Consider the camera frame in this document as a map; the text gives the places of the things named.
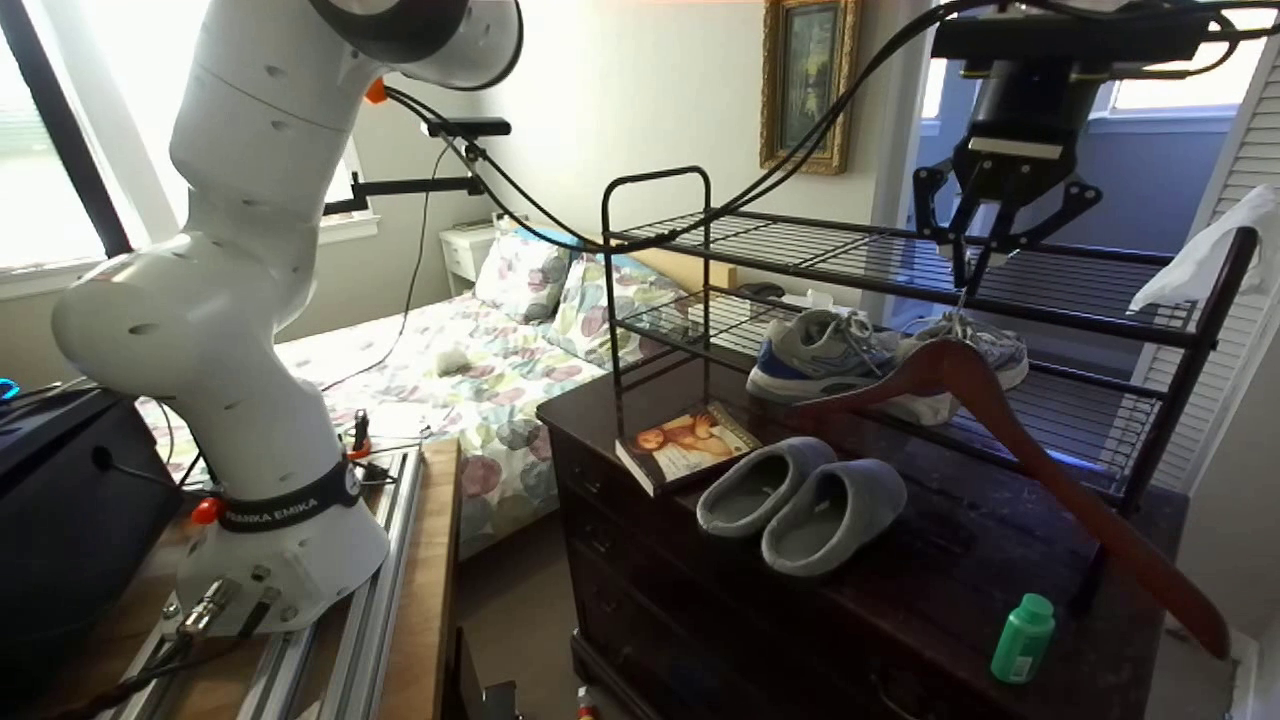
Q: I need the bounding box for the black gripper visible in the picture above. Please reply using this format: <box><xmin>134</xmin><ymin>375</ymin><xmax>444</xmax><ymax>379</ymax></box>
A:
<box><xmin>910</xmin><ymin>60</ymin><xmax>1099</xmax><ymax>302</ymax></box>

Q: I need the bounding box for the brown wooden hanger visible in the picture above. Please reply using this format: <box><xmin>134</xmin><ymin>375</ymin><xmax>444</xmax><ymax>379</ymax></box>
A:
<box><xmin>787</xmin><ymin>339</ymin><xmax>1230</xmax><ymax>662</ymax></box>

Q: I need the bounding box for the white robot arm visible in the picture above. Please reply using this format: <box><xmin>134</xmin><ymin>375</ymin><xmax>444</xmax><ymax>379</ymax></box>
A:
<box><xmin>51</xmin><ymin>0</ymin><xmax>523</xmax><ymax>636</ymax></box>

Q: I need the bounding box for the grey blue sneaker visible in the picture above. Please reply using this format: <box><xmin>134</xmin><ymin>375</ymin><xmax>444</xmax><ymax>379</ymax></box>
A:
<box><xmin>742</xmin><ymin>310</ymin><xmax>898</xmax><ymax>406</ymax></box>

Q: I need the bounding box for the white cloth on rack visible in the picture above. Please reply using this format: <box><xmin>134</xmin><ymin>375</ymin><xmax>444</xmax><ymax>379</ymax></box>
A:
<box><xmin>1127</xmin><ymin>184</ymin><xmax>1280</xmax><ymax>313</ymax></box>

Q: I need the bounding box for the gold framed picture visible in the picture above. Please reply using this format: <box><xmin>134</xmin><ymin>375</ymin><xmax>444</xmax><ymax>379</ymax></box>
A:
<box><xmin>758</xmin><ymin>0</ymin><xmax>856</xmax><ymax>178</ymax></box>

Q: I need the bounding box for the grey slipper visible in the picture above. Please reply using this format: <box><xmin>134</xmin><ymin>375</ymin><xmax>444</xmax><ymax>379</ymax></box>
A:
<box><xmin>758</xmin><ymin>462</ymin><xmax>908</xmax><ymax>577</ymax></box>
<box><xmin>696</xmin><ymin>438</ymin><xmax>830</xmax><ymax>542</ymax></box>

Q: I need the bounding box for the dark wooden dresser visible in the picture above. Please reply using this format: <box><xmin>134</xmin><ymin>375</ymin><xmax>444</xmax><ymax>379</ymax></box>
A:
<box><xmin>540</xmin><ymin>354</ymin><xmax>1164</xmax><ymax>720</ymax></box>

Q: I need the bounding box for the green pill bottle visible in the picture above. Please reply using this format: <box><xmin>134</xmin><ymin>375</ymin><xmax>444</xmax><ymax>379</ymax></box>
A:
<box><xmin>987</xmin><ymin>594</ymin><xmax>1057</xmax><ymax>686</ymax></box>

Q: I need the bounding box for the floral pillow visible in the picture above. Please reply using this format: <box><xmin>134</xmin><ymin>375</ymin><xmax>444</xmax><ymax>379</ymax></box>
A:
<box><xmin>474</xmin><ymin>234</ymin><xmax>570</xmax><ymax>323</ymax></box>

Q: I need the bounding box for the polka dot bedspread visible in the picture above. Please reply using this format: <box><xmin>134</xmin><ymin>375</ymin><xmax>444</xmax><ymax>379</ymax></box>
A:
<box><xmin>279</xmin><ymin>296</ymin><xmax>607</xmax><ymax>558</ymax></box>

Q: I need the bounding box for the light wooden robot table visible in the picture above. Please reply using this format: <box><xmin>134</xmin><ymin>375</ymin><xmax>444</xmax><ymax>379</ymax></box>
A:
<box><xmin>35</xmin><ymin>442</ymin><xmax>461</xmax><ymax>720</ymax></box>

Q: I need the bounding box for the black case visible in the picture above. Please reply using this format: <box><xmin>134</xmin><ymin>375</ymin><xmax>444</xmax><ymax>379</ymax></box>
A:
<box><xmin>0</xmin><ymin>387</ymin><xmax>178</xmax><ymax>718</ymax></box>

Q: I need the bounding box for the black wire rack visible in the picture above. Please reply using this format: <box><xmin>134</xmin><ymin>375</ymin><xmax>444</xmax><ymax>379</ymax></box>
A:
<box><xmin>600</xmin><ymin>167</ymin><xmax>1258</xmax><ymax>507</ymax></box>

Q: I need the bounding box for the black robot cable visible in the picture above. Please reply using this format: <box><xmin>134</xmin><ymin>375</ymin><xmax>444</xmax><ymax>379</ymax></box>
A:
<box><xmin>374</xmin><ymin>0</ymin><xmax>1280</xmax><ymax>258</ymax></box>

